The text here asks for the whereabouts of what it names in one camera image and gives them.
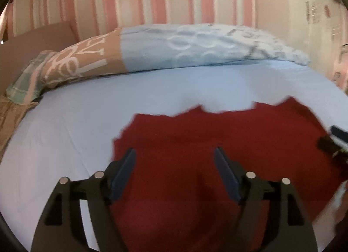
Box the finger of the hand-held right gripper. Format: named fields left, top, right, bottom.
left=330, top=124, right=348, bottom=146
left=318, top=136, right=348, bottom=161

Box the pink headboard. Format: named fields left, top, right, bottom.
left=0, top=21, right=79, bottom=96

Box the checked pastel pillow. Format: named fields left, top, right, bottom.
left=6, top=50, right=59, bottom=105

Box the tan folded cloth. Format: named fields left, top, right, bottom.
left=0, top=95, right=38, bottom=157

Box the bed with light blue sheet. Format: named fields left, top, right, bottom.
left=0, top=60, right=348, bottom=252

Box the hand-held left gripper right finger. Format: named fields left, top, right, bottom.
left=214, top=147, right=317, bottom=252

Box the blue and tan printed duvet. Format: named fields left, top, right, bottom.
left=43, top=24, right=312, bottom=90

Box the white ornate wardrobe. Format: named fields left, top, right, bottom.
left=285, top=0, right=348, bottom=90

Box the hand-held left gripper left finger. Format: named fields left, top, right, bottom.
left=31, top=148, right=137, bottom=252

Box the red knit sweater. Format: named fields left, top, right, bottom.
left=110, top=97, right=348, bottom=252

